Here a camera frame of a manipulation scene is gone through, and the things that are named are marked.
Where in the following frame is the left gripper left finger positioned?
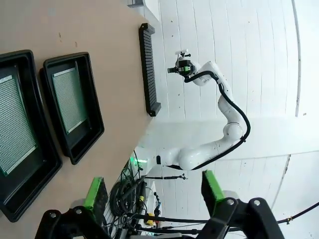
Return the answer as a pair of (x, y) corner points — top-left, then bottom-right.
(34, 176), (113, 239)

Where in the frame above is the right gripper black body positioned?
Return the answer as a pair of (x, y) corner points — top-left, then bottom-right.
(178, 59), (195, 77)

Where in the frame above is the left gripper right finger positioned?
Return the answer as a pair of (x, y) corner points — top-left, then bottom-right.
(195, 169), (286, 239)

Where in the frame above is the black plastic ESD tray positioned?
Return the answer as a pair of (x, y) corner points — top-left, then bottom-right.
(39, 51), (105, 165)
(0, 49), (63, 223)

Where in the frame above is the black slotted board rack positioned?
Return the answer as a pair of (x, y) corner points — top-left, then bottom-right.
(139, 22), (162, 117)

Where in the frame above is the thin black rod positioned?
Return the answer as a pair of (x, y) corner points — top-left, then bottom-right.
(144, 174), (188, 181)

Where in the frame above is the green status light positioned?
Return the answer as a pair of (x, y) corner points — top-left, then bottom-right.
(129, 154), (148, 166)

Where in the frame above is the black rod with yellow clamp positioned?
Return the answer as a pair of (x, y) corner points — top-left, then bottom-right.
(276, 201), (319, 225)

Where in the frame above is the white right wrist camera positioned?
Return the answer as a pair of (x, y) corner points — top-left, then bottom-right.
(175, 49), (192, 62)

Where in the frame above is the black cable bundle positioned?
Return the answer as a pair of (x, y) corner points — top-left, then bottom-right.
(109, 171), (150, 225)

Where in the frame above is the black camera stand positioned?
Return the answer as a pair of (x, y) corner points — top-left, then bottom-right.
(126, 211), (212, 237)

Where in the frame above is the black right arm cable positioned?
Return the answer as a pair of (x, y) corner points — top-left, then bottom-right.
(183, 70), (251, 172)

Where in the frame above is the white wall conduit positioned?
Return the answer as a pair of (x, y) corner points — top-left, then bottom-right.
(291, 0), (304, 118)

